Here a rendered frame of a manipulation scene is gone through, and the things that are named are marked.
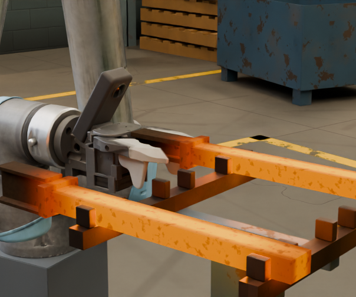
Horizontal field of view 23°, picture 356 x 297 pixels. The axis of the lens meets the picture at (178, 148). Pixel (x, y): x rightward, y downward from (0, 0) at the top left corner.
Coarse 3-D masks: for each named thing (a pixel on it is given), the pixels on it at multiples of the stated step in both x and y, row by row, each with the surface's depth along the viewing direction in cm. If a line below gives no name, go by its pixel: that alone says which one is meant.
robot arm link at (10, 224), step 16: (0, 176) 129; (0, 192) 130; (0, 208) 130; (16, 208) 130; (0, 224) 132; (16, 224) 131; (32, 224) 131; (48, 224) 134; (0, 240) 133; (16, 240) 131
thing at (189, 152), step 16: (144, 128) 117; (160, 144) 113; (176, 144) 111; (192, 144) 109; (208, 144) 110; (176, 160) 111; (192, 160) 109; (208, 160) 108; (240, 160) 104; (256, 160) 103; (272, 160) 103; (288, 160) 103; (256, 176) 104; (272, 176) 102; (288, 176) 101; (304, 176) 99; (320, 176) 98; (336, 176) 97; (352, 176) 97; (336, 192) 97; (352, 192) 96
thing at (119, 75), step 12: (108, 72) 115; (120, 72) 117; (96, 84) 116; (108, 84) 115; (120, 84) 116; (96, 96) 117; (108, 96) 116; (120, 96) 119; (84, 108) 118; (96, 108) 117; (108, 108) 119; (84, 120) 119; (96, 120) 119; (108, 120) 122; (72, 132) 121; (84, 132) 119
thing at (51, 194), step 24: (0, 168) 97; (24, 168) 96; (24, 192) 96; (48, 192) 91; (72, 192) 91; (96, 192) 91; (48, 216) 92; (72, 216) 90; (96, 216) 88; (120, 216) 85; (144, 216) 84; (168, 216) 84; (168, 240) 82; (192, 240) 80; (216, 240) 78; (240, 240) 78; (264, 240) 78; (240, 264) 77; (288, 264) 73
